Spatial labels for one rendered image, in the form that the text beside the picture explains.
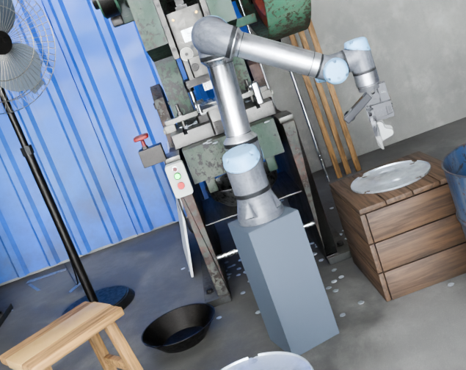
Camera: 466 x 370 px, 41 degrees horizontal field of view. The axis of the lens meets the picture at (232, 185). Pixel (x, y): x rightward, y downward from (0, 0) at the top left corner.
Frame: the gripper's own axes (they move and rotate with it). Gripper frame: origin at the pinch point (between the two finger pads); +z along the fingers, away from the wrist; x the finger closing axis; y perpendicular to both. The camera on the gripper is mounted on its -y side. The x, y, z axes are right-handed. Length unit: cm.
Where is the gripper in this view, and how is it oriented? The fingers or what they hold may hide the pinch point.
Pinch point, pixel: (379, 144)
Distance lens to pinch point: 211.3
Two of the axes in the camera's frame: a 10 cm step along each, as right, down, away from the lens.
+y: 9.3, -2.8, -2.6
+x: 1.7, -3.0, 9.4
